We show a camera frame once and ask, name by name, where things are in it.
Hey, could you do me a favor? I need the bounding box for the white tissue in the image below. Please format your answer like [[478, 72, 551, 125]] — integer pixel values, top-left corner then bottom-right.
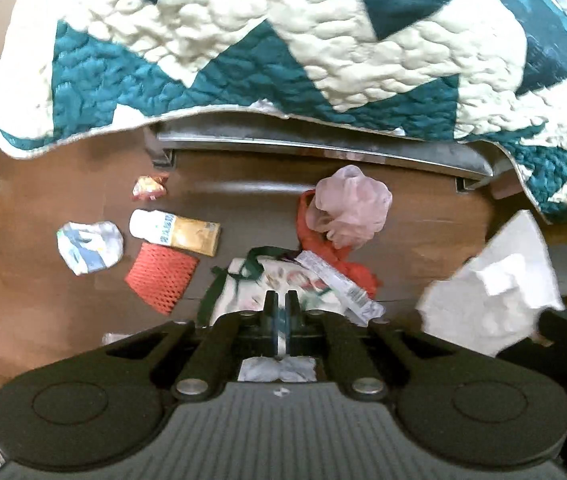
[[417, 210, 564, 356]]

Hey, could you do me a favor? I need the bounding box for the orange foam net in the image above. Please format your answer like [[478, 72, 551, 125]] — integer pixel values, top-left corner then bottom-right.
[[125, 242, 199, 315]]

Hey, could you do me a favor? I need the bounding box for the yogurt drink bottle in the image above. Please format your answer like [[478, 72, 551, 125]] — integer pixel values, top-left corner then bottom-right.
[[128, 209, 221, 257]]

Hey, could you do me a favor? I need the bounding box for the metal bench frame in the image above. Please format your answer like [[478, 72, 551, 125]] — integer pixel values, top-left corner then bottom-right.
[[144, 112, 499, 190]]

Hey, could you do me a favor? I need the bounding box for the white blue wrapper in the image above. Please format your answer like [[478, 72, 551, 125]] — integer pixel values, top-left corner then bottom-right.
[[57, 221, 124, 275]]

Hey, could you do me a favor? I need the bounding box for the red plastic bag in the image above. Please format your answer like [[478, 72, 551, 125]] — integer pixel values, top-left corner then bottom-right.
[[295, 190, 381, 299]]

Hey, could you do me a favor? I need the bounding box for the orange brown snack wrapper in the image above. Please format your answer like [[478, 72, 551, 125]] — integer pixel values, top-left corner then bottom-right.
[[132, 174, 169, 202]]

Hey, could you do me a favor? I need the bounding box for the pink plastic bag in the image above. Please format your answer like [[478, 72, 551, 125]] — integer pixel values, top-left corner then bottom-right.
[[304, 165, 393, 249]]

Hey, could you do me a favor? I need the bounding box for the white floral wrapper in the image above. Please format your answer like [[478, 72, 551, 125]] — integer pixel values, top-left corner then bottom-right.
[[197, 245, 385, 328]]

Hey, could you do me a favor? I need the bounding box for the teal zigzag quilt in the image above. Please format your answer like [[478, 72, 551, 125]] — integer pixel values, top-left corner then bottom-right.
[[0, 0, 567, 222]]

